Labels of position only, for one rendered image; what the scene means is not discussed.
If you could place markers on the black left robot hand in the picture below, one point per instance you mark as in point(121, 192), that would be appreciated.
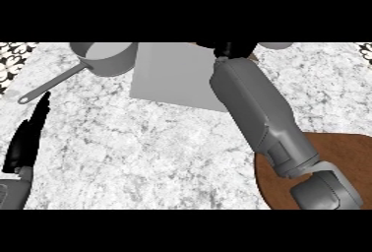
point(27, 141)

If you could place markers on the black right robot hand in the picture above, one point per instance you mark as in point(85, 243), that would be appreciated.
point(232, 48)

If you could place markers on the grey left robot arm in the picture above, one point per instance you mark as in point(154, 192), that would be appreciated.
point(12, 193)

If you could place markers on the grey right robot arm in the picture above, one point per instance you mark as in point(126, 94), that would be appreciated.
point(262, 108)

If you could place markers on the pale grey square box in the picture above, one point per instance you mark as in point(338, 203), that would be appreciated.
point(169, 75)

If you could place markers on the brown wooden cutting board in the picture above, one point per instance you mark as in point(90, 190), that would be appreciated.
point(349, 157)

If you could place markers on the pale grey round object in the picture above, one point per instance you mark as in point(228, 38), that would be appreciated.
point(275, 45)

